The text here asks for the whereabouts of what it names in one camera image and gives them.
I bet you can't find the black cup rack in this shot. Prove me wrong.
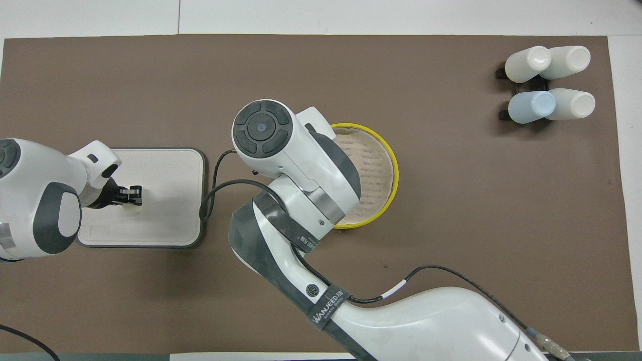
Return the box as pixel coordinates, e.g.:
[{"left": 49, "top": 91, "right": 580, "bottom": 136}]
[{"left": 495, "top": 63, "right": 557, "bottom": 122}]

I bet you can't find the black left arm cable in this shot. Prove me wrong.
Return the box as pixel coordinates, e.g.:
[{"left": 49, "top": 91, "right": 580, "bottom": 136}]
[{"left": 0, "top": 324, "right": 61, "bottom": 361}]

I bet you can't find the black printed velcro strap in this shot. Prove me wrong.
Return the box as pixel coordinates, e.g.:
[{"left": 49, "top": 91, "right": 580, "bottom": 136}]
[{"left": 305, "top": 283, "right": 353, "bottom": 332}]

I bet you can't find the white plastic cup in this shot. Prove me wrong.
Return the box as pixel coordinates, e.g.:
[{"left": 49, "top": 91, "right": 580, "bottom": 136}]
[
  {"left": 505, "top": 46, "right": 552, "bottom": 84},
  {"left": 546, "top": 88, "right": 596, "bottom": 121},
  {"left": 541, "top": 46, "right": 591, "bottom": 80}
]

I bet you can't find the light blue plastic cup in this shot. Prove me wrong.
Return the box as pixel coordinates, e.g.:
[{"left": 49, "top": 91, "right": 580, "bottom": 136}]
[{"left": 508, "top": 91, "right": 557, "bottom": 124}]

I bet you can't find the yellow rimmed bamboo steamer tier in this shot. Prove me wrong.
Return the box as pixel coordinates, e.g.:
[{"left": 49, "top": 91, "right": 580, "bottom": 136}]
[{"left": 329, "top": 122, "right": 400, "bottom": 230}]

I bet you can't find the brown table mat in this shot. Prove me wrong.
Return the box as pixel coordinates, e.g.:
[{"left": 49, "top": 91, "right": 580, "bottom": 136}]
[{"left": 0, "top": 34, "right": 640, "bottom": 354}]

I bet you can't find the white cutting board grey rim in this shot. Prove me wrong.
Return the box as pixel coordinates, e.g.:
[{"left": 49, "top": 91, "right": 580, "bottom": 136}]
[{"left": 75, "top": 147, "right": 207, "bottom": 249}]

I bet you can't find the white mesh steamer liner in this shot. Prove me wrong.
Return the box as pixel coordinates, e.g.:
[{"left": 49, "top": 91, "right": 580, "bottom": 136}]
[{"left": 334, "top": 127, "right": 393, "bottom": 225}]

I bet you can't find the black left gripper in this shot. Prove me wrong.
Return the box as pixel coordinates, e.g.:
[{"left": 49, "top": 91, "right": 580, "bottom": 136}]
[{"left": 97, "top": 177, "right": 143, "bottom": 209}]

